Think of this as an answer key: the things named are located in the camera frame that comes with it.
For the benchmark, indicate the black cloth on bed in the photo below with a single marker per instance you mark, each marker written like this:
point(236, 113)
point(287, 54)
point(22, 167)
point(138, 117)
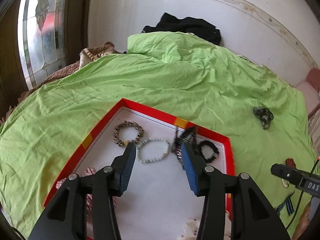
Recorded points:
point(196, 26)

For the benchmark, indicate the dark grey scrunchie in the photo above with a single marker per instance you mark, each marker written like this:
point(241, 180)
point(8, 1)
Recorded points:
point(264, 115)

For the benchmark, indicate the white patterned scrunchie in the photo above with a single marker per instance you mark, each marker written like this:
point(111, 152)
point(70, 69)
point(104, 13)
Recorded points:
point(191, 228)

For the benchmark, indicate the black scrunchie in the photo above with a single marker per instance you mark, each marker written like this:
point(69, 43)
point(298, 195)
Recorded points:
point(208, 151)

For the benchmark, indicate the stained glass window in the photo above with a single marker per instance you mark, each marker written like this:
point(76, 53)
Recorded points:
point(40, 36)

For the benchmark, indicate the black beaded hair clip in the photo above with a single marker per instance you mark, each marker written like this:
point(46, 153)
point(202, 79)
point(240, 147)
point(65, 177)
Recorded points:
point(188, 135)

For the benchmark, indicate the pink plaid scrunchie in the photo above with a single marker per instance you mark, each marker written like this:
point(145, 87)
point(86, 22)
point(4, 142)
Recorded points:
point(88, 172)

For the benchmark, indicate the red white dotted scrunchie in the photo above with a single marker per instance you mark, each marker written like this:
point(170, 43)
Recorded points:
point(290, 163)

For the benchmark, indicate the brown knitted blanket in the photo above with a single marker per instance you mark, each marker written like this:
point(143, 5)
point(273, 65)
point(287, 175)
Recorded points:
point(87, 55)

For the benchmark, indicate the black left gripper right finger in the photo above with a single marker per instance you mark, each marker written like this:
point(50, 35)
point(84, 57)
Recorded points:
point(193, 166)

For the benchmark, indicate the green bed sheet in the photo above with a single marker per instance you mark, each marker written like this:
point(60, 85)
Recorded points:
point(177, 73)

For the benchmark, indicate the leopard print scrunchie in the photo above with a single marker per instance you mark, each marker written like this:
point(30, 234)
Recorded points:
point(126, 132)

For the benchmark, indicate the red white cardboard tray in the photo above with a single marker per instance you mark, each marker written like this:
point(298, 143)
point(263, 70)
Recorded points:
point(158, 201)

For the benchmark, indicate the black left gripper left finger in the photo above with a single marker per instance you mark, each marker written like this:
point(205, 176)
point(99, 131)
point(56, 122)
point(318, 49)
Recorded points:
point(123, 166)

